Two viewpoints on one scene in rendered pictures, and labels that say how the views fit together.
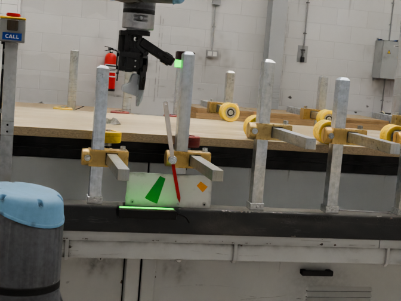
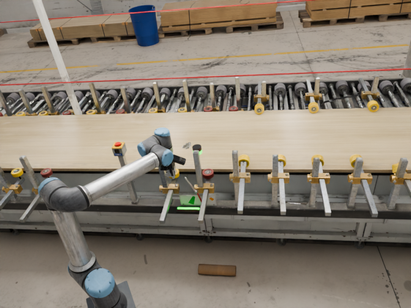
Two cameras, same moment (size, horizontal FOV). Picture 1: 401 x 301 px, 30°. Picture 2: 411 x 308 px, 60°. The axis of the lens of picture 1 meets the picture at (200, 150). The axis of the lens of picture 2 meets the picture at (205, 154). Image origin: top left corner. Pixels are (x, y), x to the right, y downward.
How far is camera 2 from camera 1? 1.68 m
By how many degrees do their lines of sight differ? 38
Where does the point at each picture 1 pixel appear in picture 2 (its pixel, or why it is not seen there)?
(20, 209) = (93, 294)
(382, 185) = not seen: hidden behind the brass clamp
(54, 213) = (106, 292)
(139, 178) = (184, 197)
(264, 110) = (235, 172)
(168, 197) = (198, 202)
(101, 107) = (162, 174)
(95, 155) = (164, 190)
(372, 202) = (307, 185)
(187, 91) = (197, 167)
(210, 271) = not seen: hidden behind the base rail
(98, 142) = (164, 185)
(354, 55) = not seen: outside the picture
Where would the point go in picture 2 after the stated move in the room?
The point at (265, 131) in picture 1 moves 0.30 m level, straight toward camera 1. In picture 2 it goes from (236, 179) to (218, 211)
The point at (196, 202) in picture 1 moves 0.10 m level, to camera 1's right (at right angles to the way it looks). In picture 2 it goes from (210, 203) to (223, 206)
